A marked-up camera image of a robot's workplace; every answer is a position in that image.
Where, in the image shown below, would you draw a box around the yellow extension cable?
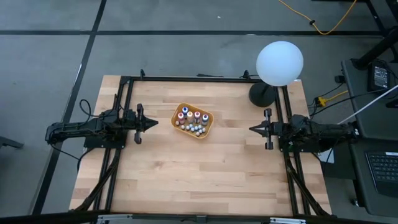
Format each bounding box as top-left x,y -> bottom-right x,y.
277,0 -> 358,35

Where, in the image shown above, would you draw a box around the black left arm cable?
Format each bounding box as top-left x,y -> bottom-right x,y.
49,98 -> 94,164

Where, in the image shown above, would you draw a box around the grey furniture leg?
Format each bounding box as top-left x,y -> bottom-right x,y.
0,136 -> 25,150

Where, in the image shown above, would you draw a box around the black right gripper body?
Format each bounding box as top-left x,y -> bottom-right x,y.
262,108 -> 282,151

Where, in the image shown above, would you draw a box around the black crossbar silver brackets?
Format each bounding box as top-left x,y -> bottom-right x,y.
0,210 -> 398,224

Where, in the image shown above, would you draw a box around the yellow power plug cable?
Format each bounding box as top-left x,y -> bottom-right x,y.
315,90 -> 349,107

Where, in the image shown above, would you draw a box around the yellow plastic basket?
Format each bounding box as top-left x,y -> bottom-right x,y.
170,102 -> 215,140

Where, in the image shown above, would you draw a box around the black power adapter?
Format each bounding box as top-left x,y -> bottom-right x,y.
368,62 -> 391,91

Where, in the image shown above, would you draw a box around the black stand leg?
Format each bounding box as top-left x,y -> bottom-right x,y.
351,26 -> 398,71

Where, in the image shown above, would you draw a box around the black side desk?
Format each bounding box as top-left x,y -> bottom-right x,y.
340,58 -> 398,218

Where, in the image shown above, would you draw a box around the black laptop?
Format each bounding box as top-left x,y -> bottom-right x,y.
365,151 -> 398,198

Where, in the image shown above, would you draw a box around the white paper sheet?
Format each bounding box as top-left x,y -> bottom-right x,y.
317,148 -> 335,164

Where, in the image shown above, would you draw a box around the black aluminium rig frame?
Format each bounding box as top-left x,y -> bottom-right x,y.
71,70 -> 332,217

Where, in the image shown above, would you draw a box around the white rod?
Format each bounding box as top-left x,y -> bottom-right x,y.
335,88 -> 398,126

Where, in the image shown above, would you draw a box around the white globe lamp black base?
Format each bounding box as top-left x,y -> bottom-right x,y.
248,40 -> 305,108

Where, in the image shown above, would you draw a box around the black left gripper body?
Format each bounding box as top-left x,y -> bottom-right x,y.
124,104 -> 144,144

